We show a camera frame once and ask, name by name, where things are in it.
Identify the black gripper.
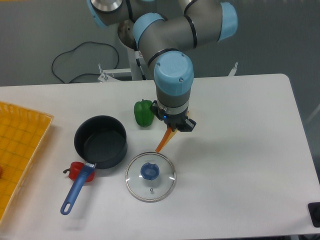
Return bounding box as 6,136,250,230
149,100,197,132

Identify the dark pot blue handle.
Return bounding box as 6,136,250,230
60,115,128,215

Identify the green bell pepper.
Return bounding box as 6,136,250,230
133,99,154,127

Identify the red bell pepper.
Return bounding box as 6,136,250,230
63,161,85,181

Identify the yellow plastic basket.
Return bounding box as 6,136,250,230
0,101,54,222

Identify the white bracket right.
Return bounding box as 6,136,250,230
228,62,238,77

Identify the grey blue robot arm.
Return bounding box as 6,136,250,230
87,0,238,132

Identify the black cable on floor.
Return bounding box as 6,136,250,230
51,41,120,84

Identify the black object table corner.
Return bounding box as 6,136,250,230
307,202,320,228

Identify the glass lid blue knob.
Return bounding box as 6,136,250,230
125,152,177,203

